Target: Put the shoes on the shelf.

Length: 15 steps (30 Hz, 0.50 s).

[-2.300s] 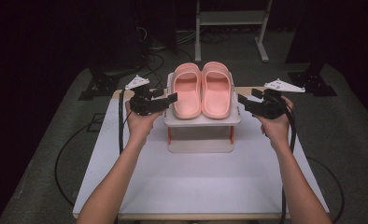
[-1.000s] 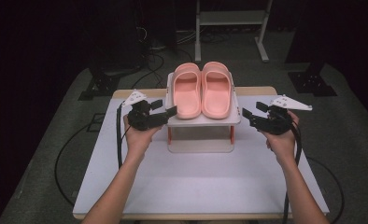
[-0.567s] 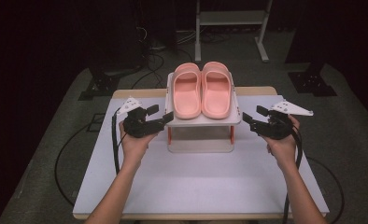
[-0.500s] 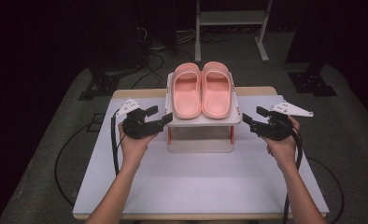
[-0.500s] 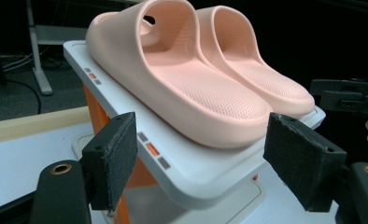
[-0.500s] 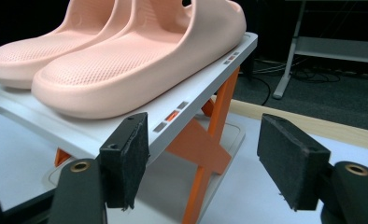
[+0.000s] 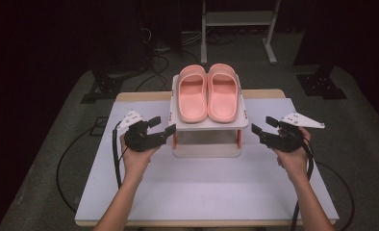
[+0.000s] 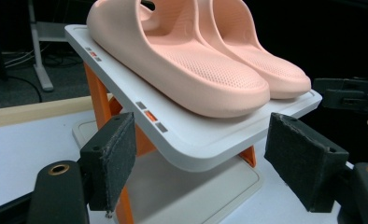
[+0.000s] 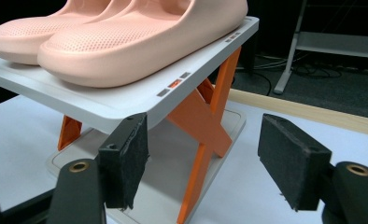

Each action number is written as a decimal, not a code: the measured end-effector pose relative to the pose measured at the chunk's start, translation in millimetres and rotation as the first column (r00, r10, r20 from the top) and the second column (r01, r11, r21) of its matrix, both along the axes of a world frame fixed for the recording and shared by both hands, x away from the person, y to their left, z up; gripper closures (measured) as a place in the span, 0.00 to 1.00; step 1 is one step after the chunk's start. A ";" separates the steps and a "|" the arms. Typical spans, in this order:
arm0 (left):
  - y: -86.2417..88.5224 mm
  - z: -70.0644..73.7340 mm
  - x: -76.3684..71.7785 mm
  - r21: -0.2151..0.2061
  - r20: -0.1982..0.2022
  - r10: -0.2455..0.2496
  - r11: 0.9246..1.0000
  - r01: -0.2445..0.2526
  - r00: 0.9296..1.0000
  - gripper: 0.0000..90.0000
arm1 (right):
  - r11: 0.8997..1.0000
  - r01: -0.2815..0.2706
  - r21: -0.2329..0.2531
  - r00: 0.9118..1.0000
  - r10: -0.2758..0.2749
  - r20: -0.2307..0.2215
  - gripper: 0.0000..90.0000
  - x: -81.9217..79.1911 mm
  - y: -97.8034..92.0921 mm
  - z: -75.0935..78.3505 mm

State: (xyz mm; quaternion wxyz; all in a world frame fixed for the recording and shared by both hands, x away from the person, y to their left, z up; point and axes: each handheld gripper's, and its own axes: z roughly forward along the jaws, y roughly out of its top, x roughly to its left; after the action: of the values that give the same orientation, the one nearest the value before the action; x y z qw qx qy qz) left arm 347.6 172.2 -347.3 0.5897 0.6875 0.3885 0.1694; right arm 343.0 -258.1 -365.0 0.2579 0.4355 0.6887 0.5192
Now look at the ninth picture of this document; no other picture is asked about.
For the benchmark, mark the white and orange shoe rack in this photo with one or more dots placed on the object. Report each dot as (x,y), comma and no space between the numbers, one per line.
(110,102)

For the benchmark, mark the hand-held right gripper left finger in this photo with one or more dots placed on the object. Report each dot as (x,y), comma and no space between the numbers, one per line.
(123,161)

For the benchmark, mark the pink foam slipper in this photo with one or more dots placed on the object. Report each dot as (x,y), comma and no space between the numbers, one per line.
(17,39)
(126,57)

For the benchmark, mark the grey metal stand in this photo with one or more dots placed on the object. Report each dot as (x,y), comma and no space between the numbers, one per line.
(331,42)

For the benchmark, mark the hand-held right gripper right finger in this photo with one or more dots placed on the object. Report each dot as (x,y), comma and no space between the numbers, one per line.
(292,165)

